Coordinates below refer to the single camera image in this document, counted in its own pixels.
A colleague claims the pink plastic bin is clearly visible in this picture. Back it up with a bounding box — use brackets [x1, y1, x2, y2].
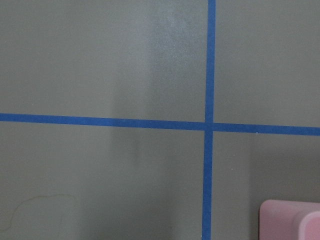
[259, 199, 320, 240]

